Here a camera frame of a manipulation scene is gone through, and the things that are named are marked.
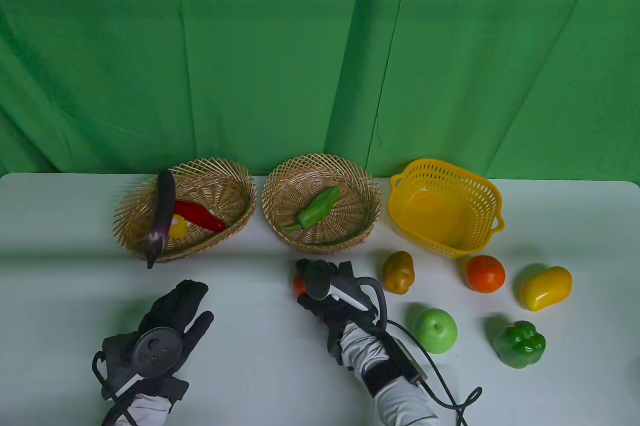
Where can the person's right hand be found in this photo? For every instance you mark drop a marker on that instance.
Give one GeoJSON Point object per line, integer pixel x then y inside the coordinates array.
{"type": "Point", "coordinates": [340, 316]}

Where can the person's left hand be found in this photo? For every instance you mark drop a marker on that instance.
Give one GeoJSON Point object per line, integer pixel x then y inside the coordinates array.
{"type": "Point", "coordinates": [175, 306]}

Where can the red tomato object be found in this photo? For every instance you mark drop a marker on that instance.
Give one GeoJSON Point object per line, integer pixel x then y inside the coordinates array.
{"type": "Point", "coordinates": [299, 285]}

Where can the brown pear object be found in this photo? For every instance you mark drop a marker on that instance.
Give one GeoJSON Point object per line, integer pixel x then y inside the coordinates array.
{"type": "Point", "coordinates": [398, 271]}

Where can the small yellow pepper object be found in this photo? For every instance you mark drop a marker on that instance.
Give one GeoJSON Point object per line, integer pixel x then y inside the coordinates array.
{"type": "Point", "coordinates": [179, 228]}

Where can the red chili pepper object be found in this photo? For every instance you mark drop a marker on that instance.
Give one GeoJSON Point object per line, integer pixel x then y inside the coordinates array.
{"type": "Point", "coordinates": [200, 215]}

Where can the purple eggplant object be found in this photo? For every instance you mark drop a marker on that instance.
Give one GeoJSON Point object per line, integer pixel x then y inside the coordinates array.
{"type": "Point", "coordinates": [164, 211]}

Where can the green apple object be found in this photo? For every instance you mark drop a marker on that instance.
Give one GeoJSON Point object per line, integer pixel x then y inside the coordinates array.
{"type": "Point", "coordinates": [436, 331]}

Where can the round wicker basket container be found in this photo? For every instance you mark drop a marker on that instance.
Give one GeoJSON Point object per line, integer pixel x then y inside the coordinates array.
{"type": "Point", "coordinates": [350, 216]}

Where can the long green pepper object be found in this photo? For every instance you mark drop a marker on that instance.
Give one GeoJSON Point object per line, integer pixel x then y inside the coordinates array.
{"type": "Point", "coordinates": [317, 206]}

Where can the oval wicker basket container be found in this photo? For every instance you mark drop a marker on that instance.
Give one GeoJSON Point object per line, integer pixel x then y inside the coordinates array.
{"type": "Point", "coordinates": [225, 196]}

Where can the yellow plastic basket container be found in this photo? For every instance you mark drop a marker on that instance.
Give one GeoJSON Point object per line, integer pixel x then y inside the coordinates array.
{"type": "Point", "coordinates": [440, 211]}

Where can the orange fruit object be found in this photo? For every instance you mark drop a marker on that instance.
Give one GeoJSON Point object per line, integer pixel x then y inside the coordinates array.
{"type": "Point", "coordinates": [485, 274]}

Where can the green bell pepper object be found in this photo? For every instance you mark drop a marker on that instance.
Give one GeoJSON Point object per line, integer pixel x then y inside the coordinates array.
{"type": "Point", "coordinates": [519, 346]}

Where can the yellow mango object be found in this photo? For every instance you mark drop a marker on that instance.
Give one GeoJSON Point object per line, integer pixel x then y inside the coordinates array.
{"type": "Point", "coordinates": [545, 288]}

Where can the person's left forearm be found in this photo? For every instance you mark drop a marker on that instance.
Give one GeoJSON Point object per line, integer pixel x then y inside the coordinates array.
{"type": "Point", "coordinates": [145, 411]}

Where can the person's right forearm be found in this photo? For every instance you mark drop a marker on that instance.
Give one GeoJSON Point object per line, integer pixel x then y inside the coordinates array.
{"type": "Point", "coordinates": [400, 401]}

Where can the green background cloth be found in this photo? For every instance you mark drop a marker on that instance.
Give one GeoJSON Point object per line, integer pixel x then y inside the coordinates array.
{"type": "Point", "coordinates": [280, 56]}

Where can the black round tracker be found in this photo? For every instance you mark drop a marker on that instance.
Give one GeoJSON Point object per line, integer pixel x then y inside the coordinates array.
{"type": "Point", "coordinates": [157, 352]}
{"type": "Point", "coordinates": [317, 280]}

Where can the black wrist camera unit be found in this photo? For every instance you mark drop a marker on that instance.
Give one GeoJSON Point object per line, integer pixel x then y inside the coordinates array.
{"type": "Point", "coordinates": [407, 358]}

